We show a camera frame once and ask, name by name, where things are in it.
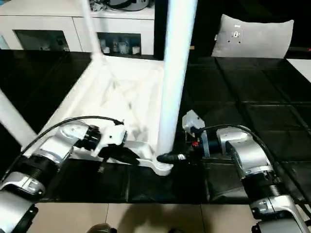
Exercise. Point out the white plastic table top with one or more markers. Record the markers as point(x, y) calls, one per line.
point(116, 80)

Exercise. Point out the white plastic table leg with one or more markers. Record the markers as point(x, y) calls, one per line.
point(14, 119)
point(91, 31)
point(175, 72)

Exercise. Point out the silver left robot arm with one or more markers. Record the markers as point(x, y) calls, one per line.
point(53, 145)

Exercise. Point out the brown rounded robot part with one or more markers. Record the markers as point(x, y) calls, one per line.
point(102, 229)

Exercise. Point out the black cabinet gold label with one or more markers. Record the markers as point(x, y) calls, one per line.
point(206, 24)

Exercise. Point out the white flat board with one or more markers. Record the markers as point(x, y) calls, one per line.
point(302, 66)

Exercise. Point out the white cabinet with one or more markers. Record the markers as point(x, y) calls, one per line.
point(48, 24)

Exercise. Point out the dark helmet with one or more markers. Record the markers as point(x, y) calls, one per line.
point(128, 4)

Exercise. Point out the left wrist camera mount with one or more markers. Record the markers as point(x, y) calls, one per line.
point(113, 136)

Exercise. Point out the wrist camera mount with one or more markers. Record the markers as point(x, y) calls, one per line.
point(113, 136)
point(193, 122)

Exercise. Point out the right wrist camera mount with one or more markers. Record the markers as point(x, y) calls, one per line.
point(193, 122)

